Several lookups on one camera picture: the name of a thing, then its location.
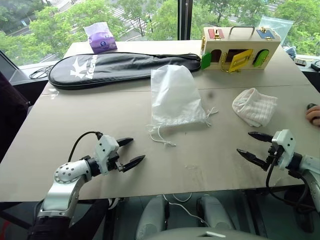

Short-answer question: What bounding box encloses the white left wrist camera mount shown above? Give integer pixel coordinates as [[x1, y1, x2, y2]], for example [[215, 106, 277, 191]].
[[94, 134, 120, 175]]

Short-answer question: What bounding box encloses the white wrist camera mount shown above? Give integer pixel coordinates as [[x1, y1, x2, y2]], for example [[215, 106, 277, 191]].
[[94, 134, 120, 175], [270, 129, 296, 171]]

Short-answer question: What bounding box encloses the dark window frame post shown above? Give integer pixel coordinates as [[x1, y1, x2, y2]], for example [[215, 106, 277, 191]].
[[177, 0, 193, 41]]

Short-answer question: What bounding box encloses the blue knitted item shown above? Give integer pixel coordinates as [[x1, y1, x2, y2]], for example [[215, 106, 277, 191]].
[[284, 44, 298, 60]]

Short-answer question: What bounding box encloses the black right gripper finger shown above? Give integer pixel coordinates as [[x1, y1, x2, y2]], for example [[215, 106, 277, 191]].
[[236, 148, 270, 172], [247, 131, 275, 144]]

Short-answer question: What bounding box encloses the purple tissue pack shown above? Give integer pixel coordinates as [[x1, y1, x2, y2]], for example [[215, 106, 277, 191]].
[[83, 21, 119, 54]]

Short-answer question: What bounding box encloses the thin white cable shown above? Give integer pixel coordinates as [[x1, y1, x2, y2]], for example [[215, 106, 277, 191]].
[[163, 192, 213, 228]]

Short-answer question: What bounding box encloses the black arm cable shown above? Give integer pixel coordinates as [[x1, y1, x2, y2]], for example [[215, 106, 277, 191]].
[[68, 131, 104, 161], [265, 159, 316, 209]]

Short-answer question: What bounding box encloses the black racket cover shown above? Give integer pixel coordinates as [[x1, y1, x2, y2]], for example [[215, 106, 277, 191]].
[[47, 51, 202, 91]]

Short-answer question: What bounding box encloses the thin black cable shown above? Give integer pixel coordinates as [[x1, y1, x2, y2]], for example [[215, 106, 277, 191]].
[[29, 64, 55, 80]]

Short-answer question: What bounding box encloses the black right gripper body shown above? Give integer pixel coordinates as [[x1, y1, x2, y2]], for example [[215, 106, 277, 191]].
[[265, 143, 286, 168]]

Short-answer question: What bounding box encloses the clear plastic zip bag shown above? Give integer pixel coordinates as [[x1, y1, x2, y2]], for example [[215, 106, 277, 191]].
[[258, 15, 295, 49]]

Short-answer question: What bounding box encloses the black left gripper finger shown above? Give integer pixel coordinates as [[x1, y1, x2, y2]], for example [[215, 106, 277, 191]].
[[119, 154, 147, 174], [115, 137, 134, 148]]

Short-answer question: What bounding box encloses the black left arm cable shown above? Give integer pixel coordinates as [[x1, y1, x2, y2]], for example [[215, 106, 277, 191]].
[[68, 131, 104, 161]]

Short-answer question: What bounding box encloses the white drawstring bag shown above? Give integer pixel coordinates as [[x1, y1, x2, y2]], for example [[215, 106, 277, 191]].
[[145, 64, 219, 148]]

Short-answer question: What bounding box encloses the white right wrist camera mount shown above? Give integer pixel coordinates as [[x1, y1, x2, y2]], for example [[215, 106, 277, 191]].
[[270, 129, 296, 171]]

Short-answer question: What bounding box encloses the wooden lock box toy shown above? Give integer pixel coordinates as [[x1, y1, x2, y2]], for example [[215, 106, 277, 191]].
[[200, 25, 282, 74]]

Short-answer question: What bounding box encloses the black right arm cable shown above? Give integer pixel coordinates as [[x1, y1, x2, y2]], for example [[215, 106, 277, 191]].
[[265, 159, 316, 209]]

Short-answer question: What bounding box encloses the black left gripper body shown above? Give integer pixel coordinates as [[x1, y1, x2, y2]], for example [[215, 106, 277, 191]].
[[107, 149, 126, 174]]

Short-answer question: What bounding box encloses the person's dark garment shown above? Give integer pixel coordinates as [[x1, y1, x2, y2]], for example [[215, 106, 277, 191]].
[[0, 70, 30, 164]]

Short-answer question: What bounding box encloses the white cloth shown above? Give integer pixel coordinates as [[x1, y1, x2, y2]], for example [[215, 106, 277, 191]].
[[231, 87, 279, 128]]

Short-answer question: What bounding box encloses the person's bare hand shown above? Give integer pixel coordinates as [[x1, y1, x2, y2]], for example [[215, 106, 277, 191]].
[[305, 104, 320, 125]]

